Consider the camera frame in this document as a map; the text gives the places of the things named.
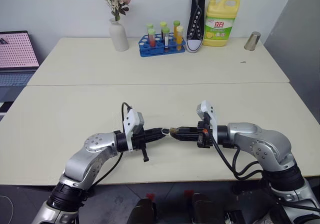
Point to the brass padlock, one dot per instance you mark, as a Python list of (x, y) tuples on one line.
[(173, 130)]

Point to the green-capped tube red liquid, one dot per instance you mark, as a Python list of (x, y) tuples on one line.
[(151, 37)]

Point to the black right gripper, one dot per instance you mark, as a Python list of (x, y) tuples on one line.
[(203, 140)]

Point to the yellow-capped tube orange liquid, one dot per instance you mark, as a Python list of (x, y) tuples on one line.
[(179, 37)]

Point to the white ceramic vase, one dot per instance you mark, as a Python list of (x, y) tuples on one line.
[(119, 35)]

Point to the green-capped tube yellow liquid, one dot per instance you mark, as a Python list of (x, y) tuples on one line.
[(176, 29)]

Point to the stainless steel cup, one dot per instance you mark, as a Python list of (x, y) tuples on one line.
[(252, 41)]

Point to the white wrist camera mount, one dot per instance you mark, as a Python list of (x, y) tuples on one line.
[(208, 109), (132, 120)]

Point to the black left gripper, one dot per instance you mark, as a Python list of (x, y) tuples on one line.
[(140, 139)]

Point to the green-capped tube dark liquid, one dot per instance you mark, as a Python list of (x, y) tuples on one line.
[(166, 39)]

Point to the blue test tube rack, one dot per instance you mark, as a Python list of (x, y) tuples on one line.
[(160, 51)]

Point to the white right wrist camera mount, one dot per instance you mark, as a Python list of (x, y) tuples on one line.
[(208, 109)]

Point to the green-capped tube clear liquid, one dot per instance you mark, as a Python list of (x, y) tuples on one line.
[(163, 25)]

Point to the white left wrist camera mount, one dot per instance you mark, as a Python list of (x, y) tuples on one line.
[(132, 120)]

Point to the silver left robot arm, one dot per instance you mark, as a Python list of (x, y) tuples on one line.
[(82, 159)]

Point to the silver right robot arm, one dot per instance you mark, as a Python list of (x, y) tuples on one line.
[(262, 144)]

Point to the black canvas sneaker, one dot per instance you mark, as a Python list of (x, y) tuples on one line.
[(195, 21)]

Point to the open laptop computer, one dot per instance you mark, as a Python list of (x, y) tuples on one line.
[(17, 50)]

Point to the dark rounded shape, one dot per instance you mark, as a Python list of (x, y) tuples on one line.
[(145, 211), (201, 209)]

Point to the yellow dish detergent bottle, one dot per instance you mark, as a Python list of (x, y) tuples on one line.
[(220, 21)]

